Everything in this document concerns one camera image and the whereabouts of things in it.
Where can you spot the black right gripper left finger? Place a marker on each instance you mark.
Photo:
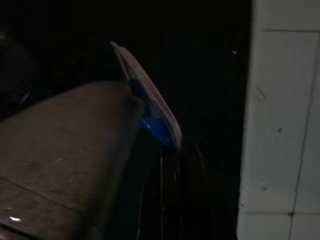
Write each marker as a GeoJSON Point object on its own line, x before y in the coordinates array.
{"type": "Point", "coordinates": [160, 200]}

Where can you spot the clear plastic package blue insert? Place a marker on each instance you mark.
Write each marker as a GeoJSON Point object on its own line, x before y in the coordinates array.
{"type": "Point", "coordinates": [150, 100]}

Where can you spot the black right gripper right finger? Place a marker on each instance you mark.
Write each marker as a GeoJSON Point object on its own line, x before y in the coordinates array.
{"type": "Point", "coordinates": [193, 200]}

